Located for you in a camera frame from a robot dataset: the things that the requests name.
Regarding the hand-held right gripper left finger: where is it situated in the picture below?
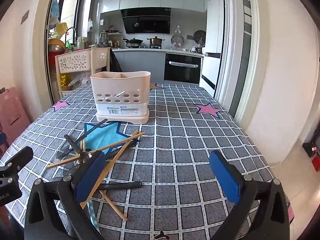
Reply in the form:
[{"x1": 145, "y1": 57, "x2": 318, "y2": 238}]
[{"x1": 25, "y1": 151, "x2": 107, "y2": 240}]

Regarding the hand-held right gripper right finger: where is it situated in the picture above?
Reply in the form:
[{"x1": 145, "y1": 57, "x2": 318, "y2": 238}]
[{"x1": 209, "y1": 151, "x2": 292, "y2": 240}]

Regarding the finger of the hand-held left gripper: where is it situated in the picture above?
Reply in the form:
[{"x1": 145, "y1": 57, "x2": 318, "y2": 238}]
[{"x1": 0, "y1": 146, "x2": 34, "y2": 180}]

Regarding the black-handled utensil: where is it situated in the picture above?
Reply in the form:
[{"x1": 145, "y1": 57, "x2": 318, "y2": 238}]
[
  {"x1": 64, "y1": 134, "x2": 84, "y2": 157},
  {"x1": 105, "y1": 140, "x2": 140, "y2": 159},
  {"x1": 99, "y1": 182, "x2": 143, "y2": 190},
  {"x1": 75, "y1": 119, "x2": 108, "y2": 144}
]

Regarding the wooden chopstick blue floral end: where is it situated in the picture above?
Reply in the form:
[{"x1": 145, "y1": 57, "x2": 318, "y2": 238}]
[{"x1": 86, "y1": 200, "x2": 100, "y2": 234}]

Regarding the wooden utensil holder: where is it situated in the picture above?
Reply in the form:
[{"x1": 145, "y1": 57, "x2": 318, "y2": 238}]
[{"x1": 90, "y1": 71, "x2": 152, "y2": 125}]

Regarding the grey plaid star tablecloth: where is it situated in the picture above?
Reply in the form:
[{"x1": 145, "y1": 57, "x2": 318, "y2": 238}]
[{"x1": 0, "y1": 82, "x2": 292, "y2": 240}]

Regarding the red and black floor object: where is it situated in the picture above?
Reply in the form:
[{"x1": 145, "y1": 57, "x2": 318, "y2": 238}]
[{"x1": 302, "y1": 140, "x2": 320, "y2": 172}]

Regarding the beige perforated storage cart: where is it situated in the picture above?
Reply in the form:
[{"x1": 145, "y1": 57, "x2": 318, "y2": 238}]
[{"x1": 55, "y1": 47, "x2": 112, "y2": 98}]

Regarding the black hanging garment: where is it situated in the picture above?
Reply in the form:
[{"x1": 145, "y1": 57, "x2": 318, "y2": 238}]
[{"x1": 109, "y1": 51, "x2": 123, "y2": 73}]

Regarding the stainless steel bowl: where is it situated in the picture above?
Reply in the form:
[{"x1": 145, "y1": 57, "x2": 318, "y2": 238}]
[{"x1": 48, "y1": 44, "x2": 66, "y2": 55}]

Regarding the black built-in oven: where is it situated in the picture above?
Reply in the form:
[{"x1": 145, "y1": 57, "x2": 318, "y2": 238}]
[{"x1": 164, "y1": 53, "x2": 202, "y2": 84}]

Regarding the glass kettle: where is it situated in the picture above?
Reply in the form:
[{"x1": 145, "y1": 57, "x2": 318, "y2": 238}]
[{"x1": 99, "y1": 31, "x2": 110, "y2": 48}]

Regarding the black kitchen faucet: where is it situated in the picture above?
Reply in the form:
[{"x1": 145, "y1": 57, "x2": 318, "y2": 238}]
[{"x1": 65, "y1": 27, "x2": 78, "y2": 43}]

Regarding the black wok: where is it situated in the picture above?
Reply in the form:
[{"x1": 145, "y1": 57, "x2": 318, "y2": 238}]
[{"x1": 122, "y1": 38, "x2": 144, "y2": 48}]

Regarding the round dark steamer rack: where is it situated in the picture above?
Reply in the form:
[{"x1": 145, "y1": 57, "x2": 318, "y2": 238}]
[{"x1": 194, "y1": 30, "x2": 207, "y2": 46}]

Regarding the round metal steamer rack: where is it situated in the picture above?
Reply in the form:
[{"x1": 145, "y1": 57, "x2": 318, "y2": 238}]
[{"x1": 171, "y1": 35, "x2": 184, "y2": 47}]

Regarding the white refrigerator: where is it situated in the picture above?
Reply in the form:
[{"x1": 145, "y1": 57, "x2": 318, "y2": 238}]
[{"x1": 199, "y1": 0, "x2": 225, "y2": 90}]

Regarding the brass cooking pot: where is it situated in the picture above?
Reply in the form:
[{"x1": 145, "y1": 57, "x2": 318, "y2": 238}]
[{"x1": 147, "y1": 36, "x2": 165, "y2": 48}]

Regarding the black range hood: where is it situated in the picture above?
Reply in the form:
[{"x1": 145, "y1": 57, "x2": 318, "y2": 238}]
[{"x1": 121, "y1": 8, "x2": 171, "y2": 34}]

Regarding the white sliding door frame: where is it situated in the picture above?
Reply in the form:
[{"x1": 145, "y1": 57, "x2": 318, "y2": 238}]
[{"x1": 215, "y1": 0, "x2": 260, "y2": 120}]

